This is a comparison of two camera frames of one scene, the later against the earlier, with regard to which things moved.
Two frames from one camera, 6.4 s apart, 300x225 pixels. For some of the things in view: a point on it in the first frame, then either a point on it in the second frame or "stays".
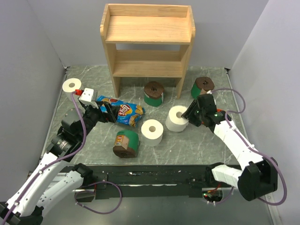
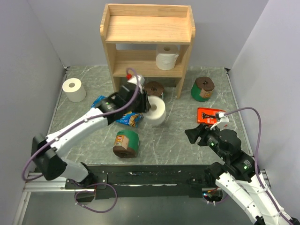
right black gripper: x=193 y=106 to x=200 y=130
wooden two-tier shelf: x=147 y=24 stays
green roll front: x=126 y=144 stays
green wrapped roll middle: x=153 y=93 stays
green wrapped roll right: x=201 y=85 stays
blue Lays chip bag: x=129 y=114 stays
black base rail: x=146 y=181 stays
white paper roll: x=70 y=85 stays
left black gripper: x=112 y=110 to x=145 y=105
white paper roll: x=175 y=122 to x=166 y=56
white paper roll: x=152 y=131 to x=156 y=115
